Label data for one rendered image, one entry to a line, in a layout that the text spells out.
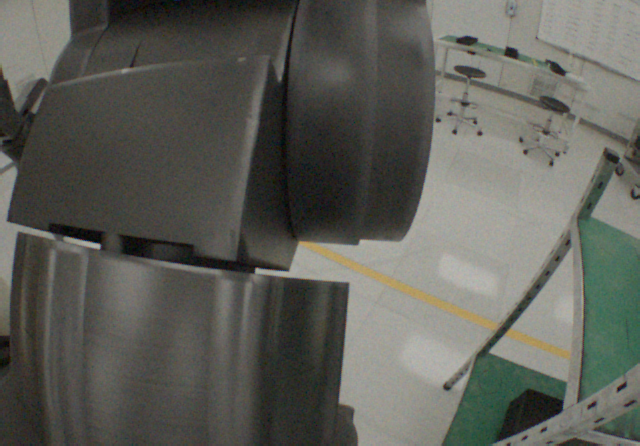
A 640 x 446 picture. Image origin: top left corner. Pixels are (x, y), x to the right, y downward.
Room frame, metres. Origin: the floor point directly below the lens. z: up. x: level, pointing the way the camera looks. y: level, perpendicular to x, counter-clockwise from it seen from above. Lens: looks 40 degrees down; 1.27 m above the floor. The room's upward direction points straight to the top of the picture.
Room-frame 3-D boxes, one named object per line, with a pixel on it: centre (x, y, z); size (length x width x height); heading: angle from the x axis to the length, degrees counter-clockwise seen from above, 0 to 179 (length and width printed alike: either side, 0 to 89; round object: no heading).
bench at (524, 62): (3.18, -2.14, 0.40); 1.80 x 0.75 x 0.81; 57
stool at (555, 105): (2.39, -2.24, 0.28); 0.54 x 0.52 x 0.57; 170
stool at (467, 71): (2.81, -1.44, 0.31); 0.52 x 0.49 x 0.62; 57
